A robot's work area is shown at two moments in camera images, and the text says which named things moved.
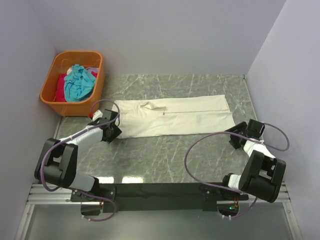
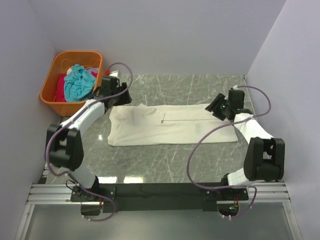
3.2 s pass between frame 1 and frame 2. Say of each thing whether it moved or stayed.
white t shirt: moved
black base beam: stayed
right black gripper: moved
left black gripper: moved
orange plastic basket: stayed
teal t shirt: stayed
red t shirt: stayed
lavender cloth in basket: stayed
